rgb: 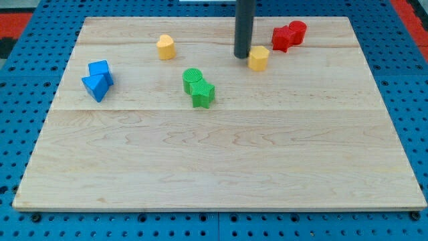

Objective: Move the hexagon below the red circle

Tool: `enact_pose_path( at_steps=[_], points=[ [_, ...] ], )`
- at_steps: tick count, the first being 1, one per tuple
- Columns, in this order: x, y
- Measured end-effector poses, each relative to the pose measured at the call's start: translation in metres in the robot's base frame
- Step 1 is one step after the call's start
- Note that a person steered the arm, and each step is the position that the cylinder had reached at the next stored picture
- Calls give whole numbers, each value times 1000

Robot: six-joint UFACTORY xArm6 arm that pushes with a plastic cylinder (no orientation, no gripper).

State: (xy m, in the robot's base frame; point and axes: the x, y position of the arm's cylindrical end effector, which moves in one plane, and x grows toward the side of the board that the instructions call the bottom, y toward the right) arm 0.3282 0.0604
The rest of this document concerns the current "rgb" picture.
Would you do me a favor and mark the red circle block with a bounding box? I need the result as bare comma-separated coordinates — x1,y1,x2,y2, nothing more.
289,20,307,45

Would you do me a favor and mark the red star block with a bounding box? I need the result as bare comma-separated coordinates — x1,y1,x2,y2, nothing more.
272,25,296,52

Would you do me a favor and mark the light wooden board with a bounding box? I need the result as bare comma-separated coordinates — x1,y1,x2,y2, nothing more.
13,17,427,212

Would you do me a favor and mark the blue triangle block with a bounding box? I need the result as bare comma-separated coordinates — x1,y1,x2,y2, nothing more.
82,74,109,102

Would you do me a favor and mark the yellow hexagon block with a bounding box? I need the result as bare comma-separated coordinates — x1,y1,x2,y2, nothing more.
247,46,270,72

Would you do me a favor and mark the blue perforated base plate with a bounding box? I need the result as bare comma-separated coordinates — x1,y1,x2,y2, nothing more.
1,0,427,240

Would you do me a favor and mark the blue cube block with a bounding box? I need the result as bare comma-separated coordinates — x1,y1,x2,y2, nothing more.
88,60,114,86

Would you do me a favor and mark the yellow heart block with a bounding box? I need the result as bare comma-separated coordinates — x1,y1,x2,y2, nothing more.
156,34,176,60

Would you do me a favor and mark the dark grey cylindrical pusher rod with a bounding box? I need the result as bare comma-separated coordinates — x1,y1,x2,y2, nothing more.
234,0,256,59

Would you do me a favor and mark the green circle block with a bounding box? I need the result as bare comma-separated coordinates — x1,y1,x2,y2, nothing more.
182,68,203,94

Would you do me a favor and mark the green star block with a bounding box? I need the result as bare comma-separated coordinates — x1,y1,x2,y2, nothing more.
190,78,215,108

